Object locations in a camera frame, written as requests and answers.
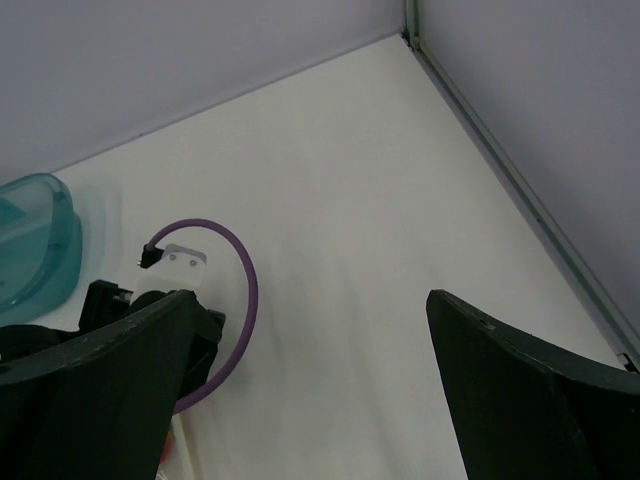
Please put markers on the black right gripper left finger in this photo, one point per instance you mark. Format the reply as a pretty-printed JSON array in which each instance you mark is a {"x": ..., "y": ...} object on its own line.
[{"x": 98, "y": 406}]

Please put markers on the clear zip top bag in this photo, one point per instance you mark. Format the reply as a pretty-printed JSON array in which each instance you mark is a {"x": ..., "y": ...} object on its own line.
[{"x": 186, "y": 450}]

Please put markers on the aluminium frame post right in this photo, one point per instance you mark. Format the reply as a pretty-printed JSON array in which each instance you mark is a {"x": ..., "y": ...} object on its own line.
[{"x": 616, "y": 327}]

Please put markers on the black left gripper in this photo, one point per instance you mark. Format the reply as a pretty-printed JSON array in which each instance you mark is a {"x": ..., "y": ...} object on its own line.
[{"x": 106, "y": 303}]

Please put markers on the teal plastic bin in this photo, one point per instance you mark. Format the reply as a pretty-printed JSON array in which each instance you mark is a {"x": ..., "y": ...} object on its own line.
[{"x": 41, "y": 247}]

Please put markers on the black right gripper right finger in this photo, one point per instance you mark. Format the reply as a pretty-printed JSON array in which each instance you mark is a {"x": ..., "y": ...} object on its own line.
[{"x": 523, "y": 408}]

